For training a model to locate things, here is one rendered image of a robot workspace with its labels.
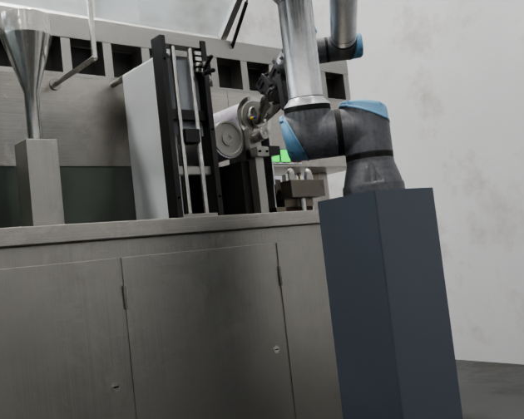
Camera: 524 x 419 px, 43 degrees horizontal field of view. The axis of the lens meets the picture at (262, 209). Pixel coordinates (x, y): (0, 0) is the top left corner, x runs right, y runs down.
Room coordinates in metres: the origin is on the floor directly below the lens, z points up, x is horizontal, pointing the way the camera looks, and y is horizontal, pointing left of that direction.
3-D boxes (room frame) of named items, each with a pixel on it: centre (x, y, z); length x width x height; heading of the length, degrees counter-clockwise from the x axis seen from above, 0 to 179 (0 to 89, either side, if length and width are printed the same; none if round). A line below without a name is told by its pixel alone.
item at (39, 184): (1.84, 0.61, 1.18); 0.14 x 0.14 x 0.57
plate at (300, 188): (2.47, -0.04, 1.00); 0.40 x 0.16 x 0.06; 40
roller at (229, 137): (2.25, 0.16, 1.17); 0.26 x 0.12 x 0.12; 40
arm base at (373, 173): (1.62, -0.28, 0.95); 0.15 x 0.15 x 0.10
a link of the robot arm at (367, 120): (1.62, -0.27, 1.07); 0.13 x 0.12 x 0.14; 86
